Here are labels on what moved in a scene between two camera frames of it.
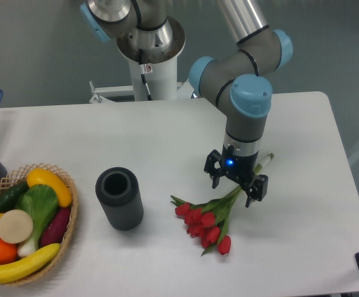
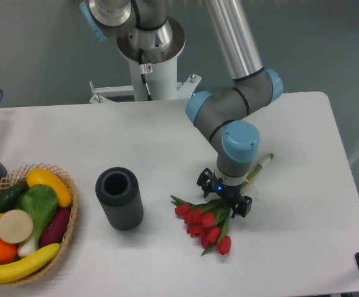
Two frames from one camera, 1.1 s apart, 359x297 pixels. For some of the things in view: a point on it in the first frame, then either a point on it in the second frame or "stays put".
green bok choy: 39,201 stays put
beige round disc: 15,226 stays put
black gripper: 237,167 → 208,182
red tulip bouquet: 207,221 stays put
